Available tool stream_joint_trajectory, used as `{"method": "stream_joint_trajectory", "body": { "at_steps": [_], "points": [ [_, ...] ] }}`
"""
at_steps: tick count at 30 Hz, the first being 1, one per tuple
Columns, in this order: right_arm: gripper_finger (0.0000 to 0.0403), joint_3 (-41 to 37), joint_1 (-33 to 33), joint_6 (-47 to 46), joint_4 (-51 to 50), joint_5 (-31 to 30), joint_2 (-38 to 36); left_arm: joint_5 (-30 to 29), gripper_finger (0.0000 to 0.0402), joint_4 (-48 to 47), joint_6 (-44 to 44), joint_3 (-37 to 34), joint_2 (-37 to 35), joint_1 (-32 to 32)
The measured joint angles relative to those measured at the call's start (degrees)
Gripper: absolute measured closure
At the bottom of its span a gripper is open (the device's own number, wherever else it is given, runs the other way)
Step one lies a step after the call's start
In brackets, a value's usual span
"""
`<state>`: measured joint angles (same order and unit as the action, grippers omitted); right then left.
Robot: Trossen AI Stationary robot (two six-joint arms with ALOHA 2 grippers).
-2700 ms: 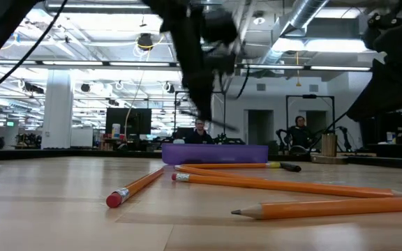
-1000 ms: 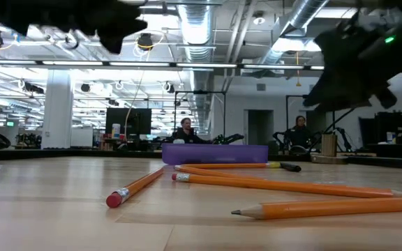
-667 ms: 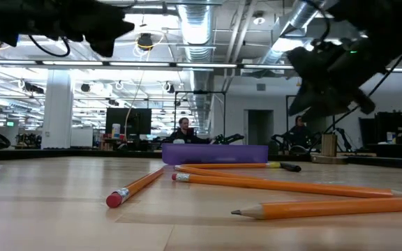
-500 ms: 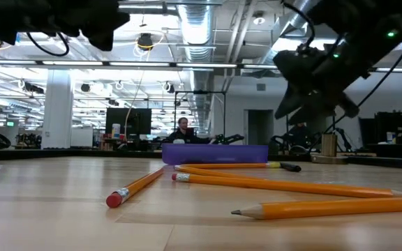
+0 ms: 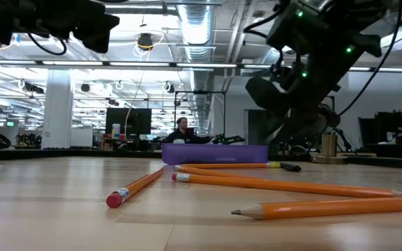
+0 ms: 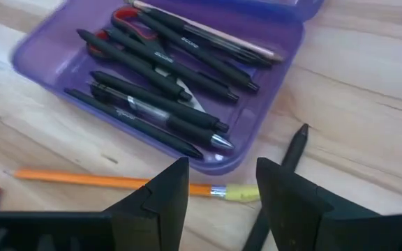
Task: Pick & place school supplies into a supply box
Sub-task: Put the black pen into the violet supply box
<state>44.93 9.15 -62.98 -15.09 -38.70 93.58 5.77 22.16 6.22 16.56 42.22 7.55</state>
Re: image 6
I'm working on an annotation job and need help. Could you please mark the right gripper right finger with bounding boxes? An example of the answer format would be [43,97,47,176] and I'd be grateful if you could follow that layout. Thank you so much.
[255,157,402,251]

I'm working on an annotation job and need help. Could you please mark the red and black scissors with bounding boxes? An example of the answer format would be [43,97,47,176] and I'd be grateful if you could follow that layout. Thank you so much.
[86,6,207,113]

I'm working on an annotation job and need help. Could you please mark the purple plastic supply box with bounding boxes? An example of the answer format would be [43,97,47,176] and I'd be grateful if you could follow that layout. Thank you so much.
[10,0,326,176]

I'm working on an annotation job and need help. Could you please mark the pale wood pencil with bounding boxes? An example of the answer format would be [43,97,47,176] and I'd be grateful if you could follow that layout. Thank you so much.
[126,0,285,63]

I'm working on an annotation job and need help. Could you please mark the clear barrel black-grip pen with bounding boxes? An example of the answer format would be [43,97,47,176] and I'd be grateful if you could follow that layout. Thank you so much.
[89,81,236,151]

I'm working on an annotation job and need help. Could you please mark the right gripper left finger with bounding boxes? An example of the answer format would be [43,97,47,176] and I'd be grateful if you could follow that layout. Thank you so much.
[103,156,191,251]

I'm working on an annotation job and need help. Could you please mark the orange pencil yellow eraser cap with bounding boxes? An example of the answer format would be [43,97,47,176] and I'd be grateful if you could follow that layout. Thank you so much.
[3,168,260,204]

